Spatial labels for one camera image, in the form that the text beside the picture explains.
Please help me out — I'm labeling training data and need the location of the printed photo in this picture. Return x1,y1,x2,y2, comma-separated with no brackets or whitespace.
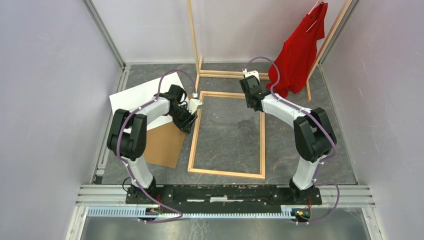
109,72,183,131

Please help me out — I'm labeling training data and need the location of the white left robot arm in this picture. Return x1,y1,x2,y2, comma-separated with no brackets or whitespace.
106,84,203,204

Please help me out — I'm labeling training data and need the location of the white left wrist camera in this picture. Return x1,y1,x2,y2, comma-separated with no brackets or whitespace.
187,93,203,115

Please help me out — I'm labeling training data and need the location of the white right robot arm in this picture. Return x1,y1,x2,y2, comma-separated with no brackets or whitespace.
239,69,337,204

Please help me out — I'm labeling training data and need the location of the brown backing board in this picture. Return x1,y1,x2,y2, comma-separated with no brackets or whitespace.
144,122,186,169

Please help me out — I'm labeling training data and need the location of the pink clothes hanger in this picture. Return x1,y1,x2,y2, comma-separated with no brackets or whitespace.
305,0,324,33

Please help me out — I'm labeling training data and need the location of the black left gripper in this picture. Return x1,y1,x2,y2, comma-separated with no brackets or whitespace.
168,104,198,135

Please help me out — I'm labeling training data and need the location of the wooden clothes rack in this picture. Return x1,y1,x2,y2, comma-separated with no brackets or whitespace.
186,0,354,102

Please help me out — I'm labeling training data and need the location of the red t-shirt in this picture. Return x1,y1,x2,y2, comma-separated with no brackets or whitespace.
266,1,328,98

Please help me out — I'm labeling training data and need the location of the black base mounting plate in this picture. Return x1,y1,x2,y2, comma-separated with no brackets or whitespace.
125,184,323,214

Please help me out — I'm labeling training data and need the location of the light wooden picture frame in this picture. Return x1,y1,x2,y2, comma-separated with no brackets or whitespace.
187,91,266,179

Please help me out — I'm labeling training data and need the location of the white slotted cable duct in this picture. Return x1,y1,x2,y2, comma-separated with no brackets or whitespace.
86,206,294,220

